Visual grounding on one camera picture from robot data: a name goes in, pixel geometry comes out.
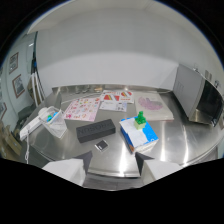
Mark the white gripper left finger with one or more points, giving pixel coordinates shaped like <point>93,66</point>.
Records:
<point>68,168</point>

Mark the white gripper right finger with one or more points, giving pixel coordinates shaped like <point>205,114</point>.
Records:
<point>156,169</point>

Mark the green toy tree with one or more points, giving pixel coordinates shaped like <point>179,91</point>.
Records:
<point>140,119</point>

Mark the blue and white box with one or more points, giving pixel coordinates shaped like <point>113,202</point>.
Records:
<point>138,134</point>

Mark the small black square card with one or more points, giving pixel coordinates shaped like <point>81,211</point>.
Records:
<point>101,145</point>

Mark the long black box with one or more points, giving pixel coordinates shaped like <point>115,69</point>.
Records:
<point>95,130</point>

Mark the white power strip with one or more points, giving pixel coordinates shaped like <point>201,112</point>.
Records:
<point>30,127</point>

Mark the pink sticker sheet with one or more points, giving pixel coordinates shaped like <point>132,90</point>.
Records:
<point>82,109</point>

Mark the cardboard box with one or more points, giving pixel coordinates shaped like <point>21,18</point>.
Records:
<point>8,141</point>

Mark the white printed sheet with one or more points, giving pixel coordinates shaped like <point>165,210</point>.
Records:
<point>113,106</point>

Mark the red and white sheet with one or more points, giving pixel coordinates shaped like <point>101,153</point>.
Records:
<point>116,97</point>

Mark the framed wall picture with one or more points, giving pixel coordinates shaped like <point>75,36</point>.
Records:
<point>18,85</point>
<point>13,63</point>

